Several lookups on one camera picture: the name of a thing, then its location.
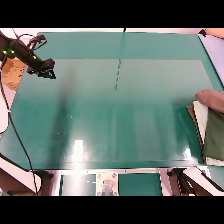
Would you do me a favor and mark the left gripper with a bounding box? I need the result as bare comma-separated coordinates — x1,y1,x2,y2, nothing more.
27,57,57,80

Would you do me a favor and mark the brown garment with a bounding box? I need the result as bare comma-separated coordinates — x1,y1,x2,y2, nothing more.
186,103,205,150

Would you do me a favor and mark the mauve garment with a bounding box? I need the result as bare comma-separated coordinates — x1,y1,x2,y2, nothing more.
194,88,224,116

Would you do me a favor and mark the dark green garment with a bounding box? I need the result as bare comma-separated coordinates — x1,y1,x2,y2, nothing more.
202,108,224,162

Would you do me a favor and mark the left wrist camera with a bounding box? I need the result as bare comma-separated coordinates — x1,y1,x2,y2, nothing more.
27,34,48,52

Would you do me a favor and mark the black cable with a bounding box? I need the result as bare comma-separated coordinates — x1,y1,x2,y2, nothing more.
0,64,40,196

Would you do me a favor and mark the silver frame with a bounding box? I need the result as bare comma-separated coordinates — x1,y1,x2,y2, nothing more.
33,167,209,197

